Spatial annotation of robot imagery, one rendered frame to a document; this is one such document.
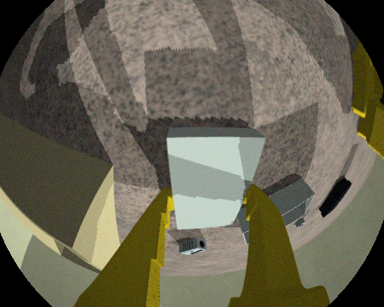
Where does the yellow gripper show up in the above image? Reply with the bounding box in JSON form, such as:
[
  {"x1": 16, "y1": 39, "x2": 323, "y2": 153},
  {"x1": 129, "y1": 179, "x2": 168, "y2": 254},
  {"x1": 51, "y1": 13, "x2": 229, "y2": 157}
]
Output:
[{"x1": 73, "y1": 183, "x2": 330, "y2": 307}]

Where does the grey hex nut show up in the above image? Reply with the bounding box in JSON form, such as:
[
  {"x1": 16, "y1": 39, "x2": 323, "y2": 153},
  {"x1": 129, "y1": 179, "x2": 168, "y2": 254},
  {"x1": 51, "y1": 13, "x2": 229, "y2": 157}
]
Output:
[{"x1": 295, "y1": 218, "x2": 305, "y2": 229}]

